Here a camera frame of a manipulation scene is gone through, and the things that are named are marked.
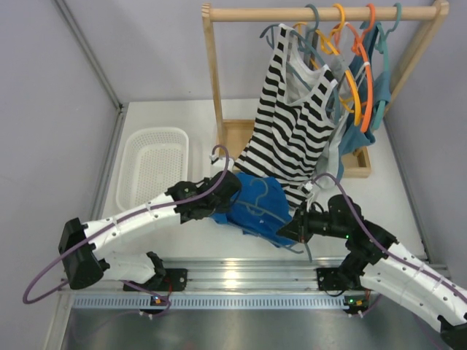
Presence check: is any teal blue tank top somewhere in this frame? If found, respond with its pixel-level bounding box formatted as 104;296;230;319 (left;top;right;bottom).
339;21;381;163

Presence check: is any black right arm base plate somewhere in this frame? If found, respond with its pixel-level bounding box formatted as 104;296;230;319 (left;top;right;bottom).
316;268;365;298

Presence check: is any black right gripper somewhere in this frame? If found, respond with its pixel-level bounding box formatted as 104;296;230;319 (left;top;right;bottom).
276;201;350;243

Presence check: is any orange hanger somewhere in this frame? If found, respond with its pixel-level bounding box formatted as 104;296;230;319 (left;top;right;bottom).
330;3;374;133

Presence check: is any yellow hanger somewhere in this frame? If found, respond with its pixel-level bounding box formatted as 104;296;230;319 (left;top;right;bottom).
306;3;362;125

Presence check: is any grey tank top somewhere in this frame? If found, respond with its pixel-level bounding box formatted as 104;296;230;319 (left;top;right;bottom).
306;25;354;180

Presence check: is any aluminium mounting rail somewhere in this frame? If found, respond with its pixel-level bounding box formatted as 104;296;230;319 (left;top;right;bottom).
58;256;455;295

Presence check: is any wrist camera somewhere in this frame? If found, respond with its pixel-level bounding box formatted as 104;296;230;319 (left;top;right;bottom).
209;154;234;177
298;180;320;212

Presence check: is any wooden clothes rack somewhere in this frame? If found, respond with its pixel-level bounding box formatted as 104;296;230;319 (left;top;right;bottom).
201;1;449;158

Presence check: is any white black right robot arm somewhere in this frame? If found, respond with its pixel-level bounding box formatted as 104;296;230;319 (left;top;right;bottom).
278;195;466;349

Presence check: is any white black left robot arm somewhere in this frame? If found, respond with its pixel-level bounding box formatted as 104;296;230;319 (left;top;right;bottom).
58;171;242;291

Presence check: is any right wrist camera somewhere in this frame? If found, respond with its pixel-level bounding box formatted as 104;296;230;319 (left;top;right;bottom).
298;180;320;212

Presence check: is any white slotted cable duct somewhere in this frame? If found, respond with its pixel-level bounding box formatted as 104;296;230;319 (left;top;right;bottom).
73;293;367;310

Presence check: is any black white striped tank top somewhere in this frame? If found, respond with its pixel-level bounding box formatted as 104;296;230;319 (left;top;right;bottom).
235;23;337;211

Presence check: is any white perforated plastic basket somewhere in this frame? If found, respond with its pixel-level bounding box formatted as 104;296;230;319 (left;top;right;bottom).
115;127;189;211

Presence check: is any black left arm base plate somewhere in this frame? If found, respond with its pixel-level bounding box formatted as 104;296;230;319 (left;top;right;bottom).
132;268;188;292

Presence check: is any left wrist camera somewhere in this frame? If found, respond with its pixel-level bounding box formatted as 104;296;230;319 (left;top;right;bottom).
209;154;234;177

